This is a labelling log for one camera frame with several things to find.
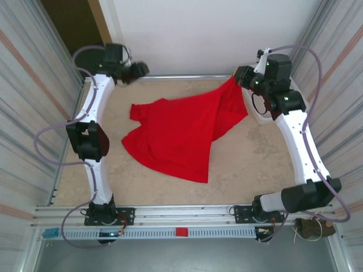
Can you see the cream door frame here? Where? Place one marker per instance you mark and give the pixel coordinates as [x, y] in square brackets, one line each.
[110, 22]

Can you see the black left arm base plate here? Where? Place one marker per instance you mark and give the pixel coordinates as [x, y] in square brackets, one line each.
[127, 215]

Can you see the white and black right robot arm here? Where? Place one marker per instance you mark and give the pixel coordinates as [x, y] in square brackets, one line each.
[300, 141]

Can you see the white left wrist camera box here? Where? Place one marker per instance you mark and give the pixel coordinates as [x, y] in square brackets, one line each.
[129, 56]

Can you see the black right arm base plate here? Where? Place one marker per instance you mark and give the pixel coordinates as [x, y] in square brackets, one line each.
[241, 215]

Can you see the brown cloth pouch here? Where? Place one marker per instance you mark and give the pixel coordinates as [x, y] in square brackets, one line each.
[312, 228]

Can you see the brown wooden door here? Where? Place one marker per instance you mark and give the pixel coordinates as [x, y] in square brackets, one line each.
[71, 22]

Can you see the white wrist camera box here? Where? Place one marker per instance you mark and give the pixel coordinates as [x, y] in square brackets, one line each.
[129, 56]
[262, 61]

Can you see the aluminium table end rail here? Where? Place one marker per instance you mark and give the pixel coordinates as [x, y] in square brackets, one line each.
[184, 77]

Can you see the white perforated plastic basket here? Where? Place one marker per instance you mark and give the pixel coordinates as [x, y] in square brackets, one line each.
[262, 120]

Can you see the red tape square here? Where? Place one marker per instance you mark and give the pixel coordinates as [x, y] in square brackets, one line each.
[182, 232]

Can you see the small circuit board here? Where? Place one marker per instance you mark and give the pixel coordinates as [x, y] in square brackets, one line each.
[110, 234]
[265, 231]

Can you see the aluminium table side rail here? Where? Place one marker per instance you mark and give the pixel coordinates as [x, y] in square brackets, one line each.
[55, 192]

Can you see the red printed t-shirt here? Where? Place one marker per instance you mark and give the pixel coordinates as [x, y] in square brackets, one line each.
[175, 136]

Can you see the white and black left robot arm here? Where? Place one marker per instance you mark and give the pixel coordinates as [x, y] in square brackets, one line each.
[97, 96]

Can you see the aluminium mounting rail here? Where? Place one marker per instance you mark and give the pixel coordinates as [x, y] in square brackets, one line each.
[184, 212]

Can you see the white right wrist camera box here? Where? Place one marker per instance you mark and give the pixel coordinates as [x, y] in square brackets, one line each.
[262, 61]

